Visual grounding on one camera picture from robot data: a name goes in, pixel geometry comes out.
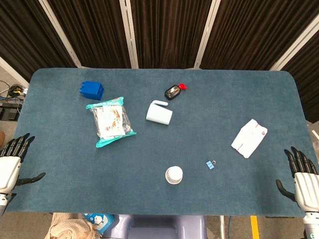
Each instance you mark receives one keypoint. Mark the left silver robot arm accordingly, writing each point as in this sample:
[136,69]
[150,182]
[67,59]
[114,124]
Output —
[3,201]

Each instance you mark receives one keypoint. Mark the blue plastic building block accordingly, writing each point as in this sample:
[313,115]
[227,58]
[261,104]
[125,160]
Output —
[91,90]

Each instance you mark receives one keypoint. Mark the black floor power box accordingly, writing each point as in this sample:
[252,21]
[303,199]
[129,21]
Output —
[8,113]

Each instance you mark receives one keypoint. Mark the white partition frame post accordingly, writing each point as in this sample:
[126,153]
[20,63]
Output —
[206,35]
[129,35]
[61,37]
[294,47]
[13,72]

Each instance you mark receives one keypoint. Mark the pale blue mug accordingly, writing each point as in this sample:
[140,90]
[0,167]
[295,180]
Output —
[159,115]

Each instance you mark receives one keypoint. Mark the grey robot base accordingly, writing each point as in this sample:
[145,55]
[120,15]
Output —
[159,227]

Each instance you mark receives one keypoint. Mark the white folded paper package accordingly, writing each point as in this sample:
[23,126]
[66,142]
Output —
[249,142]

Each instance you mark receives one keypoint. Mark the yellow floor tape strip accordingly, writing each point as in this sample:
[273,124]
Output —
[254,227]

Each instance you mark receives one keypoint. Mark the black bottle with red cap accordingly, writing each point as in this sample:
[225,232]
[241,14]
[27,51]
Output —
[172,91]

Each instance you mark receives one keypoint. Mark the beige knitted cloth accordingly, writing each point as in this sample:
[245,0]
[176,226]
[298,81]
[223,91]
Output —
[67,227]

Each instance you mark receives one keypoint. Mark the small blue binder clip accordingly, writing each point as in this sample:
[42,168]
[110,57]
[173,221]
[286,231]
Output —
[209,165]

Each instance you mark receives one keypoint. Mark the dark brown curtain panel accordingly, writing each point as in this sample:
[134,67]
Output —
[92,32]
[254,32]
[169,32]
[306,82]
[30,42]

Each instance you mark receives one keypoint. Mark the white paper cup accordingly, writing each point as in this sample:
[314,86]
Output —
[174,175]

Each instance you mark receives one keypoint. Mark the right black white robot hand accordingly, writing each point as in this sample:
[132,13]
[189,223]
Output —
[307,189]

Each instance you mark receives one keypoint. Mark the blue-grey carpeted table top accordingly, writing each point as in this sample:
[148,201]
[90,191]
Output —
[154,149]

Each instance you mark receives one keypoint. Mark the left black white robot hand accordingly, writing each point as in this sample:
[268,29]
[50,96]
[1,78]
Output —
[10,169]

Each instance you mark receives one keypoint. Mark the teal clear snack bag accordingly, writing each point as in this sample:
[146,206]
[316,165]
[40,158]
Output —
[111,122]

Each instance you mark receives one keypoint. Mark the blue white cartoon package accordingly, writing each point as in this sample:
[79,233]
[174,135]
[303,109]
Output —
[99,220]

